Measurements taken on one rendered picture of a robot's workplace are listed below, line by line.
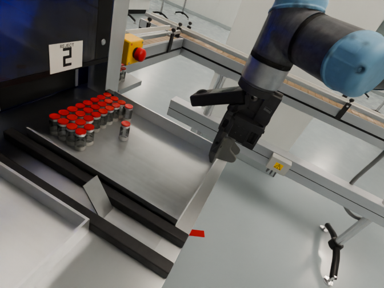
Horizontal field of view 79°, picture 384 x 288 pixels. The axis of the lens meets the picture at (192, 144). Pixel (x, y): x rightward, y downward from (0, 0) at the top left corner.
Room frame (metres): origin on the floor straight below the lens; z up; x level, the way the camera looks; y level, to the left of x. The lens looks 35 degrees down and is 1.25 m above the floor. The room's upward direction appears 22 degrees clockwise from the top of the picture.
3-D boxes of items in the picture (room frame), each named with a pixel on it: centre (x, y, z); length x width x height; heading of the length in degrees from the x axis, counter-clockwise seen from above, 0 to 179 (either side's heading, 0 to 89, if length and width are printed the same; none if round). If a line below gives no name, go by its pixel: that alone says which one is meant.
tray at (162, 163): (0.41, 0.11, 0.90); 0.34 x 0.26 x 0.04; 78
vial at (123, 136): (0.43, 0.16, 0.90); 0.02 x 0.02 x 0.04
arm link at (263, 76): (0.45, -0.07, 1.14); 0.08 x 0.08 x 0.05
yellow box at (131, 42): (0.70, 0.29, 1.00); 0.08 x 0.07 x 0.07; 79
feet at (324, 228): (1.13, -1.15, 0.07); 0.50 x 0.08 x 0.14; 169
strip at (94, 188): (0.23, 0.06, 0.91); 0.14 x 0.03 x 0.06; 79
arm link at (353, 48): (0.38, -0.15, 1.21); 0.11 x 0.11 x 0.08; 41
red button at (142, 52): (0.69, 0.25, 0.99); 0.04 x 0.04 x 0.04; 79
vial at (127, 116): (0.51, 0.18, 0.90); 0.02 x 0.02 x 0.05
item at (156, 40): (1.01, 0.38, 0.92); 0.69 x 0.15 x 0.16; 169
